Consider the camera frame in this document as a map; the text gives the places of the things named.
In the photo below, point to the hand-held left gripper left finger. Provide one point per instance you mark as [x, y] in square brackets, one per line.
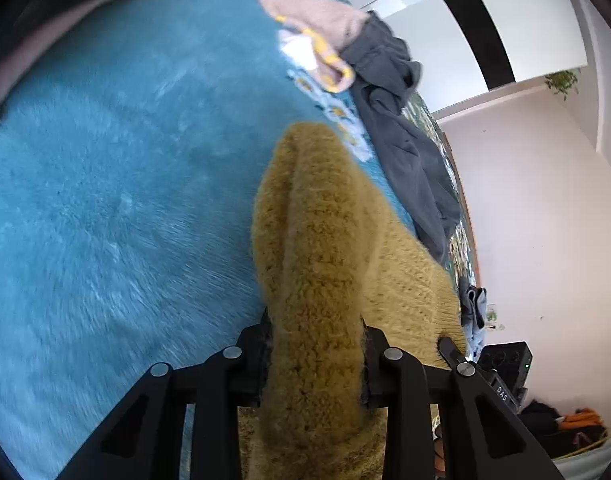
[250, 360]

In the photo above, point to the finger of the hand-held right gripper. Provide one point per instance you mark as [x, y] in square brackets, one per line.
[448, 350]

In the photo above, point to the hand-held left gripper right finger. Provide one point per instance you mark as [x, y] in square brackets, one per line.
[380, 365]

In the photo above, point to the mustard yellow knitted sweater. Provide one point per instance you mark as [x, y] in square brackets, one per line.
[315, 260]

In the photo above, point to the light blue puffer jacket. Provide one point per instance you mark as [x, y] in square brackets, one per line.
[476, 336]

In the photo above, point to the black box device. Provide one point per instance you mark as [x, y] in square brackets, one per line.
[505, 357]

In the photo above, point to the dark cloth pile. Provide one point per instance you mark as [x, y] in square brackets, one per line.
[535, 420]

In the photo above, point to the blue cloth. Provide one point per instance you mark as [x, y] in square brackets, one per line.
[470, 300]

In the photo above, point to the orange cloth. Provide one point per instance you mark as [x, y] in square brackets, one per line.
[583, 417]

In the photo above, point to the dark grey hoodie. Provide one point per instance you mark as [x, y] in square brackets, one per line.
[405, 160]

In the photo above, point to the blue patterned plush blanket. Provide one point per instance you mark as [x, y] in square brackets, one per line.
[110, 185]

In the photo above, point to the green potted plant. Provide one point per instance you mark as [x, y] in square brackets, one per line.
[563, 82]

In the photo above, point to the pink fuzzy sweater yellow trim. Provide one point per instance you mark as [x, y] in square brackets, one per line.
[320, 15]

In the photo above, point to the window with black frame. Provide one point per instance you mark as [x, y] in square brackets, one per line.
[435, 35]

